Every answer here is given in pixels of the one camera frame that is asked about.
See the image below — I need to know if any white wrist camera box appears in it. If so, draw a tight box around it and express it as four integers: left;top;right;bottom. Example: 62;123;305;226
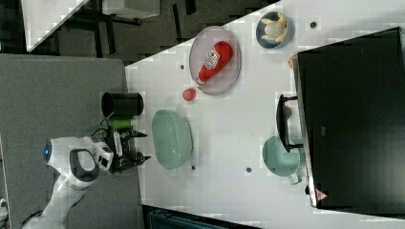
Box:
94;142;114;171

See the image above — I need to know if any blue grey bowl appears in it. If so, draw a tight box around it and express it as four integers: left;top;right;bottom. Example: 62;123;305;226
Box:
256;11;295;50

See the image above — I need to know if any black cylinder post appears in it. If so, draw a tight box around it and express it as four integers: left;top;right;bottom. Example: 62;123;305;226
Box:
101;93;144;117

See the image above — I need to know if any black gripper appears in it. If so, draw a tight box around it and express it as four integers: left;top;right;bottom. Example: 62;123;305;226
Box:
108;127;150;174

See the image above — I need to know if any green marker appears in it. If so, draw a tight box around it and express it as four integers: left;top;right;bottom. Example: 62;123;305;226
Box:
113;119;132;129

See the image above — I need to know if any teal mug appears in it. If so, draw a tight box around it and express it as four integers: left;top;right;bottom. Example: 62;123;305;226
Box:
262;136;302;185

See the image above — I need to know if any black toaster oven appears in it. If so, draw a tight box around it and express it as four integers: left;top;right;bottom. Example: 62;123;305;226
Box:
293;28;405;218

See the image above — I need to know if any black oven door handle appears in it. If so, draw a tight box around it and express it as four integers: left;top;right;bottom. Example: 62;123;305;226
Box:
276;94;303;153

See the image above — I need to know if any beige plush toy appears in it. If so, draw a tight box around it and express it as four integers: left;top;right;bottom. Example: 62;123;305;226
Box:
261;12;288;42

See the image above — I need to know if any red strawberry toy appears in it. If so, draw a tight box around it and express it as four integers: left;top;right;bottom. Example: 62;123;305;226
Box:
182;88;197;101

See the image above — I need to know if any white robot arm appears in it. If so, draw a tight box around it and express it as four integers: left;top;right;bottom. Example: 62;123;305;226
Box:
18;128;147;229

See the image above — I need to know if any red ketchup bottle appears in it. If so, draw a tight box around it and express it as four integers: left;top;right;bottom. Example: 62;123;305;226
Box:
195;41;234;85

